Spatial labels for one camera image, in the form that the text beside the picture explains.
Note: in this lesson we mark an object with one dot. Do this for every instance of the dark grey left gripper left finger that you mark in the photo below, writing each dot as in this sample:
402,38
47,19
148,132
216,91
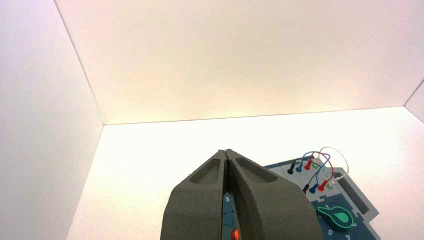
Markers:
195,205

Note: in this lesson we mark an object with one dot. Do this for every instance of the red round push button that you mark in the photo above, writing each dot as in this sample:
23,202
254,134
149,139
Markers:
235,234

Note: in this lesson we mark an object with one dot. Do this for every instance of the green outlined rotary knob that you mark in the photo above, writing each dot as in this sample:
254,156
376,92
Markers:
338,218

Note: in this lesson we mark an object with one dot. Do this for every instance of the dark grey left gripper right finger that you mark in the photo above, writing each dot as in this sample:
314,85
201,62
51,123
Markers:
271,205

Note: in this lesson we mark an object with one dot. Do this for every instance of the blue grey control box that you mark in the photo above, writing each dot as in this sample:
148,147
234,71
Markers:
361,228

